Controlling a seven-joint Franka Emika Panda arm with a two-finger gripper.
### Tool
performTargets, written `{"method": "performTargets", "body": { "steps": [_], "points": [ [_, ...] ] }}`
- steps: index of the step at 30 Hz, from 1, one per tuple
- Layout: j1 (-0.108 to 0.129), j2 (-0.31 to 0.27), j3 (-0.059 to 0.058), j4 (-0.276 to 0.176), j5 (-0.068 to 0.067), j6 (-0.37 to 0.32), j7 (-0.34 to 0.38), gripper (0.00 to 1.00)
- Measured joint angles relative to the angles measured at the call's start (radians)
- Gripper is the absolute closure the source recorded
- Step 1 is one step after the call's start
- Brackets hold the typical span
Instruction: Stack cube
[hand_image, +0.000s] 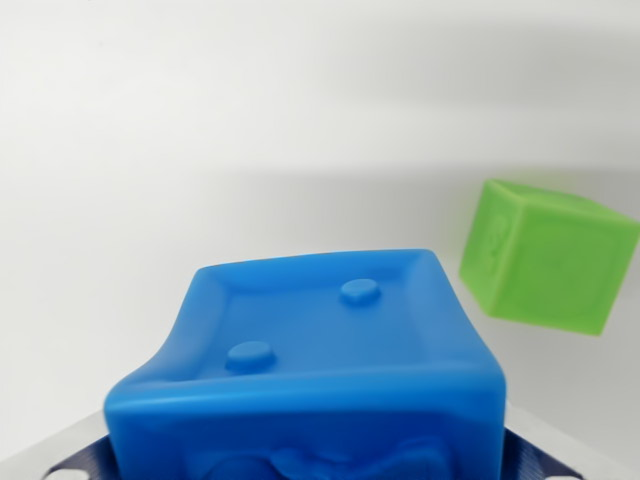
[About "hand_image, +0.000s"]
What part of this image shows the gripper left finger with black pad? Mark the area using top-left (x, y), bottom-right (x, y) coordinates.
top-left (0, 409), bottom-right (117, 480)

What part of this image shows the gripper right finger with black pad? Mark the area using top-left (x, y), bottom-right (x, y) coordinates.
top-left (504, 402), bottom-right (640, 480)

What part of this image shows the blue soft toy cube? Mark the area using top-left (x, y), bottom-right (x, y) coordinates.
top-left (102, 247), bottom-right (510, 480)

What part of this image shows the green soft toy cube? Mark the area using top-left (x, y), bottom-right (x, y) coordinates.
top-left (458, 177), bottom-right (640, 338)

